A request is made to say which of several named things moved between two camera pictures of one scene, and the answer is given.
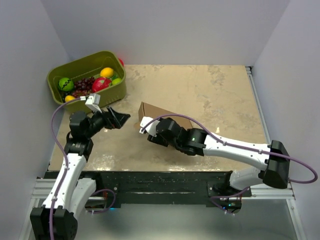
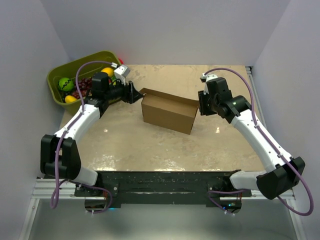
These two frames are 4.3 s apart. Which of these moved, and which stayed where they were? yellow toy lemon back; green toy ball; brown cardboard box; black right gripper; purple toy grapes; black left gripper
Moved: black left gripper; black right gripper; brown cardboard box
Stayed: purple toy grapes; green toy ball; yellow toy lemon back
